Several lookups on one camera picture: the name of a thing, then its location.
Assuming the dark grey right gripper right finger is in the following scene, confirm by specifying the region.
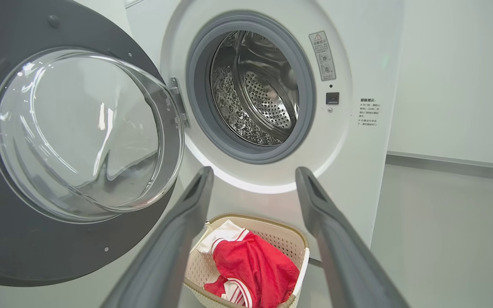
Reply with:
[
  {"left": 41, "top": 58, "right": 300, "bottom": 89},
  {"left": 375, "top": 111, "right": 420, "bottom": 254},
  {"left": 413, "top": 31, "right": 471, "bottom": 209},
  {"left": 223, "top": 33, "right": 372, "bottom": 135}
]
[{"left": 294, "top": 166, "right": 410, "bottom": 308}]

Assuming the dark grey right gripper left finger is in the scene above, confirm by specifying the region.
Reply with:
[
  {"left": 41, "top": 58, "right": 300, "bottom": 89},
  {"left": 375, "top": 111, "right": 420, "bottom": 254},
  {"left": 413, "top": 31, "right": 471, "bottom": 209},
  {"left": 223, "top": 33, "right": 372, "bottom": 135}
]
[{"left": 101, "top": 166, "right": 215, "bottom": 308}]

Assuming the red garment with white stripes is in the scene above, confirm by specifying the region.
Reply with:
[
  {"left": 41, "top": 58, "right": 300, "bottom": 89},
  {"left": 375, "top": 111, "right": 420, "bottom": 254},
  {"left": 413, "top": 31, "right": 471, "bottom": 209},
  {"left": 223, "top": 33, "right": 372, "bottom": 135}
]
[{"left": 204, "top": 231, "right": 301, "bottom": 308}]

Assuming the dark grey glass washer door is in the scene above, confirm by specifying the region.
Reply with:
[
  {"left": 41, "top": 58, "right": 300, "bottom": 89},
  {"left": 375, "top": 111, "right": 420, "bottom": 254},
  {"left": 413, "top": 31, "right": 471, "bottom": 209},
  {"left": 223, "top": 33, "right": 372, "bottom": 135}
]
[{"left": 0, "top": 0, "right": 185, "bottom": 287}]

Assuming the cream perforated laundry basket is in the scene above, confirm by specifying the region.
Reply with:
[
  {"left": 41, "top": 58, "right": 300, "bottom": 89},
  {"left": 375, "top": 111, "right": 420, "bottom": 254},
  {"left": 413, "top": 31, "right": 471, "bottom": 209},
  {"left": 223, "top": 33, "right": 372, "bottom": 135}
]
[{"left": 183, "top": 213, "right": 311, "bottom": 308}]

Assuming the white front-load washing machine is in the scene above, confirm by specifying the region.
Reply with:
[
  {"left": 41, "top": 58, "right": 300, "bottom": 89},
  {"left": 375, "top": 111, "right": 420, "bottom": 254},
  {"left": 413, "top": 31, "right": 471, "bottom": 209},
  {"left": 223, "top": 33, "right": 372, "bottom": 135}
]
[{"left": 73, "top": 0, "right": 405, "bottom": 264}]

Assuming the grey warning sticker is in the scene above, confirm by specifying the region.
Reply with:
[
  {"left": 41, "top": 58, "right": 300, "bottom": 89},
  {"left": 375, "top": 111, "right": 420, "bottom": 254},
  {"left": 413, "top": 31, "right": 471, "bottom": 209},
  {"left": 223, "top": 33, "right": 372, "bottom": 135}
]
[{"left": 308, "top": 30, "right": 337, "bottom": 82}]

